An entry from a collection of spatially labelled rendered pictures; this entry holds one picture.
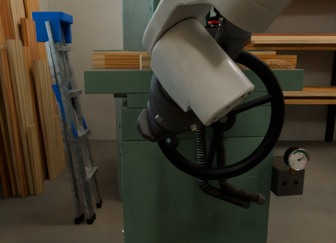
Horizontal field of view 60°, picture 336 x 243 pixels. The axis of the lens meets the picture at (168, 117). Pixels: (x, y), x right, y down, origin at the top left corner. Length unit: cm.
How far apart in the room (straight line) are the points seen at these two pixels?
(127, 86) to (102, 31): 257
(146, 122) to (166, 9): 23
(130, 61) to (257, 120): 42
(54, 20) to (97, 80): 90
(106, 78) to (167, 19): 50
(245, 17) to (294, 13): 325
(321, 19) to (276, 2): 336
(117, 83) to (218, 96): 52
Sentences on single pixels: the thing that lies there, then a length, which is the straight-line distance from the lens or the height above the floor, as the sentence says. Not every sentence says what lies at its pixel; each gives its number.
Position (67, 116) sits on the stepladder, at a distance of 163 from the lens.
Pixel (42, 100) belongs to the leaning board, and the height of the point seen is 62.
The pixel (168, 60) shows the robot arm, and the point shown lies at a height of 93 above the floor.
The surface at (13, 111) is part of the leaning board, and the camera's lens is 213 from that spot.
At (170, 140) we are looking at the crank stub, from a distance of 55.
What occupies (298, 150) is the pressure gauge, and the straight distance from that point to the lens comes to 86.
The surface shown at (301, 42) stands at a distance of 290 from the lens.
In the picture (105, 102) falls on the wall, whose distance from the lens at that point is 335.
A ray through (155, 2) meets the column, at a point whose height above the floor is 113.
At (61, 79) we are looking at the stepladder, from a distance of 162.
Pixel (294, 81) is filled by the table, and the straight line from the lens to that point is 89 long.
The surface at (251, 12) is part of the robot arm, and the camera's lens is 25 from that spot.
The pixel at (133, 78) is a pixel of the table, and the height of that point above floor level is 88.
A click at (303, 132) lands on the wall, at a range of 365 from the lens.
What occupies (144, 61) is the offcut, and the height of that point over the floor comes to 92.
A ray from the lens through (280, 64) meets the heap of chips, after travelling 89.
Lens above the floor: 93
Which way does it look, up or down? 12 degrees down
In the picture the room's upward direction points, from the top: straight up
